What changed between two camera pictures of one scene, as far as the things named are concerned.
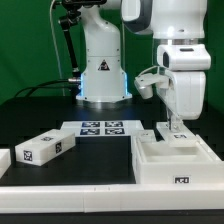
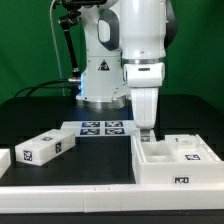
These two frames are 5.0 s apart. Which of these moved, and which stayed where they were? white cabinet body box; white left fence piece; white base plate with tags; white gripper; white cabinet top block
Moved: white gripper
Stayed: white cabinet top block; white left fence piece; white base plate with tags; white cabinet body box
